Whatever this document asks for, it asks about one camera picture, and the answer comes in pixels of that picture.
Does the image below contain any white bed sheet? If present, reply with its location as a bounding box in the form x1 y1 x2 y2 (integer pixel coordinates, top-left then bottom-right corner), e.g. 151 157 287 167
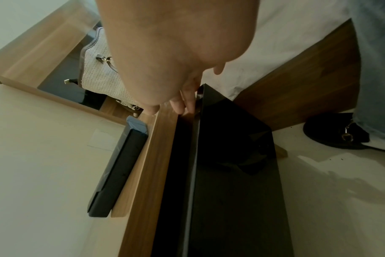
201 0 352 102

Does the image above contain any wooden bed frame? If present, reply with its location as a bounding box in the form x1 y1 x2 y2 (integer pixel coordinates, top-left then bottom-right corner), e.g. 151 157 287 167
233 18 362 132

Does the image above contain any wooden cabinet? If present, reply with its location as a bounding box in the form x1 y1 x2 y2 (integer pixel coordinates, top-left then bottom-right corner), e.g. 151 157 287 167
110 104 180 257

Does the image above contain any black glossy cabinet door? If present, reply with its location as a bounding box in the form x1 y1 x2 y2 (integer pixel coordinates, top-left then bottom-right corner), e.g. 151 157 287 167
151 83 294 257

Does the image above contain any person's blue jeans leg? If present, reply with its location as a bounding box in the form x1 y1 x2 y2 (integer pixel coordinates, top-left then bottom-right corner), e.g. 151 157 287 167
347 0 385 153

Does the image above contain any white woven handbag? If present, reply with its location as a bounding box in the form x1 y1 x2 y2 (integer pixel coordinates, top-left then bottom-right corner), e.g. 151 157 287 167
64 26 146 118

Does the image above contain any translucent wall sticker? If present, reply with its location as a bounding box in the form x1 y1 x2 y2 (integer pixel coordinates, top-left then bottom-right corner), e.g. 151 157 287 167
87 128 118 152

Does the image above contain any black shoe with metal buckle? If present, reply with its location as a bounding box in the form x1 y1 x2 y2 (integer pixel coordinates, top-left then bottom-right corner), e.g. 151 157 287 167
302 112 371 151

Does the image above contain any black rectangular box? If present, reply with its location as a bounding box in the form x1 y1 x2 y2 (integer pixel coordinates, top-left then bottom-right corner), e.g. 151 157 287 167
87 116 149 218

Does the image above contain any person's right hand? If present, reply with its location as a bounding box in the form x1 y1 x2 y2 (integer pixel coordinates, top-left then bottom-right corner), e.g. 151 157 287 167
96 0 260 116

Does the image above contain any wooden wall niche frame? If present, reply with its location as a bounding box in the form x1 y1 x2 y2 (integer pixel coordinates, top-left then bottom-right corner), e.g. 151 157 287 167
0 0 131 126

